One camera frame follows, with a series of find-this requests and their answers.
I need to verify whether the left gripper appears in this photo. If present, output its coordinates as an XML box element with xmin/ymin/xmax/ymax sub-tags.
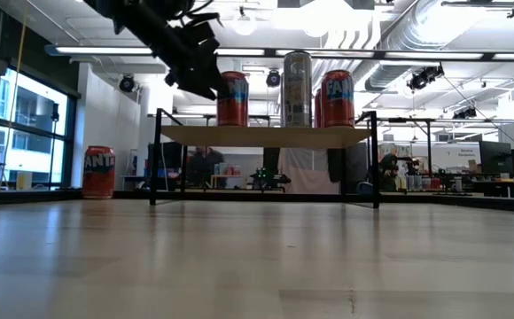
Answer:
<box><xmin>164</xmin><ymin>12</ymin><xmax>223</xmax><ymax>101</ymax></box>

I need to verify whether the red Fanta can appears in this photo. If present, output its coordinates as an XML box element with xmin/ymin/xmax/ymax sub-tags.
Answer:
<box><xmin>82</xmin><ymin>145</ymin><xmax>117</xmax><ymax>200</ymax></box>
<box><xmin>320</xmin><ymin>69</ymin><xmax>356</xmax><ymax>129</ymax></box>
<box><xmin>313</xmin><ymin>88</ymin><xmax>324</xmax><ymax>128</ymax></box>
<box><xmin>216</xmin><ymin>70</ymin><xmax>250</xmax><ymax>128</ymax></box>

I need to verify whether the white Celsius can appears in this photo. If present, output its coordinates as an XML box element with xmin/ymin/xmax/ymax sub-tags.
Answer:
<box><xmin>282</xmin><ymin>51</ymin><xmax>314</xmax><ymax>128</ymax></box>

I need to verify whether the black round ceiling speaker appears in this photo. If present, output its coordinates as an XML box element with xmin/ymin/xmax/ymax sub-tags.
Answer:
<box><xmin>265</xmin><ymin>69</ymin><xmax>282</xmax><ymax>89</ymax></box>
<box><xmin>119</xmin><ymin>74</ymin><xmax>136</xmax><ymax>94</ymax></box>

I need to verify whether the person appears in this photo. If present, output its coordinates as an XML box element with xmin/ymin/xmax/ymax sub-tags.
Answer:
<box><xmin>188</xmin><ymin>146</ymin><xmax>226</xmax><ymax>190</ymax></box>
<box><xmin>377</xmin><ymin>152</ymin><xmax>420</xmax><ymax>192</ymax></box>

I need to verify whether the pale fabric curtain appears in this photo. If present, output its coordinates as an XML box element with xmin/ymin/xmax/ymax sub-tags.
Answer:
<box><xmin>277</xmin><ymin>147</ymin><xmax>342</xmax><ymax>195</ymax></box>

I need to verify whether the large window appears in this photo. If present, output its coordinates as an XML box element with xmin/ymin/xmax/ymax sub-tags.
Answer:
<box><xmin>0</xmin><ymin>66</ymin><xmax>79</xmax><ymax>192</ymax></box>

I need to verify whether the black track spotlight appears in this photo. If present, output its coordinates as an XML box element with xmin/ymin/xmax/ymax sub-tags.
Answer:
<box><xmin>406</xmin><ymin>64</ymin><xmax>446</xmax><ymax>92</ymax></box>
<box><xmin>451</xmin><ymin>105</ymin><xmax>479</xmax><ymax>121</ymax></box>

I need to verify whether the linear ceiling light strip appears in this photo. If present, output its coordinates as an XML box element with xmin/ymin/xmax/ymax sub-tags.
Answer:
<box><xmin>43</xmin><ymin>43</ymin><xmax>514</xmax><ymax>62</ymax></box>

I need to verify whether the white ring pendant lamp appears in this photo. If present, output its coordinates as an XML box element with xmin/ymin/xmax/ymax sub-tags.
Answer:
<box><xmin>231</xmin><ymin>6</ymin><xmax>258</xmax><ymax>37</ymax></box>

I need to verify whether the wooden shelf black frame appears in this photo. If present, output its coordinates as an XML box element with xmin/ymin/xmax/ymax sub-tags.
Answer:
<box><xmin>149</xmin><ymin>107</ymin><xmax>381</xmax><ymax>210</ymax></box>

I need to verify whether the silver ceiling duct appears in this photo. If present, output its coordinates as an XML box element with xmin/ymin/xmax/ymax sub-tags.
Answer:
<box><xmin>336</xmin><ymin>0</ymin><xmax>466</xmax><ymax>92</ymax></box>

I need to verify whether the background black rig frame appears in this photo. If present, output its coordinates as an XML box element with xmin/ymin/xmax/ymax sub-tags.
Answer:
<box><xmin>378</xmin><ymin>116</ymin><xmax>514</xmax><ymax>178</ymax></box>

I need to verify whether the black aluminium rig frame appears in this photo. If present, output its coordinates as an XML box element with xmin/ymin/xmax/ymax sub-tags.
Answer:
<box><xmin>0</xmin><ymin>188</ymin><xmax>514</xmax><ymax>214</ymax></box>

